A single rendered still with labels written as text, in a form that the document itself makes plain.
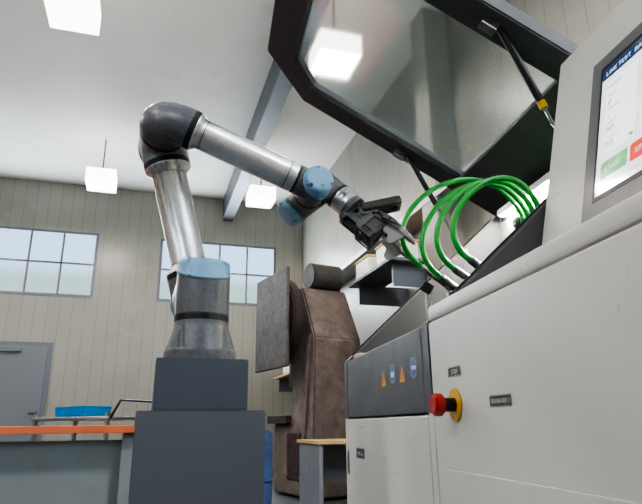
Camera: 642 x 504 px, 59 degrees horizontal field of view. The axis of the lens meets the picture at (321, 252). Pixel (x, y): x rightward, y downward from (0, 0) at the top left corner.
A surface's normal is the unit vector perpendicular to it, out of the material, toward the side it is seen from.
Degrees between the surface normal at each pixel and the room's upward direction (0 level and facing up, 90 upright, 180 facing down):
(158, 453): 90
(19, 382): 90
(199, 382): 90
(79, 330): 90
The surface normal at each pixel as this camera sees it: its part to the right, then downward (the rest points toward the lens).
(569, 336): -0.98, -0.04
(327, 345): 0.48, -0.22
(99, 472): 0.29, -0.29
